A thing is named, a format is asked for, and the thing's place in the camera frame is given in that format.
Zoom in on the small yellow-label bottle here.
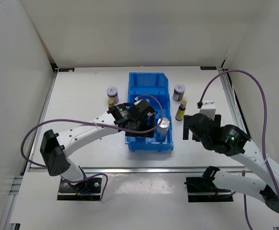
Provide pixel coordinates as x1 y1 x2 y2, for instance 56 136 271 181
175 100 187 121
108 99 115 110

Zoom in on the silver-top white canister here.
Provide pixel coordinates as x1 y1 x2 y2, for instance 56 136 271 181
155 117 170 142

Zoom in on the white-lid spice jar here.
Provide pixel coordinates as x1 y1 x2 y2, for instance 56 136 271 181
172 84 186 102
106 86 119 104

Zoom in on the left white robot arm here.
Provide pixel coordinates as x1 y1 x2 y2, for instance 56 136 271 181
40 99 157 192

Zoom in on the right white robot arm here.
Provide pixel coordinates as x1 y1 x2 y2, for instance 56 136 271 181
183 114 279 213

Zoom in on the blue three-compartment plastic bin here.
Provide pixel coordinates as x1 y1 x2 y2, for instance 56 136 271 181
125 72 174 152

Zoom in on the right black corner label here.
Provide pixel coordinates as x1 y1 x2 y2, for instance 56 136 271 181
200 66 217 70

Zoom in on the black corner label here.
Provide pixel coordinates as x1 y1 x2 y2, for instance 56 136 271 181
58 68 75 72
200 66 217 70

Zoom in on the left black corner label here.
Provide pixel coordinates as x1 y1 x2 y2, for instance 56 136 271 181
58 68 75 72

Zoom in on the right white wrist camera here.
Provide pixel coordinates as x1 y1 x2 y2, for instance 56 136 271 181
199 100 216 120

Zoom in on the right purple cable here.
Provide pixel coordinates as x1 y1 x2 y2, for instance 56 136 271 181
197 69 279 230

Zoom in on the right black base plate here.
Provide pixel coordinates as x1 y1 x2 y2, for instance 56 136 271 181
184 177 233 203

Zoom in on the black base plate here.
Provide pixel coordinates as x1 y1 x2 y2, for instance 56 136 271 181
57 173 104 201
184 177 233 203

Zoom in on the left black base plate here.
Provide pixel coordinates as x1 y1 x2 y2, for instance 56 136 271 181
57 173 104 201

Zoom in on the left aluminium rail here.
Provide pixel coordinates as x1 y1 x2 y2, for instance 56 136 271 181
21 68 58 175

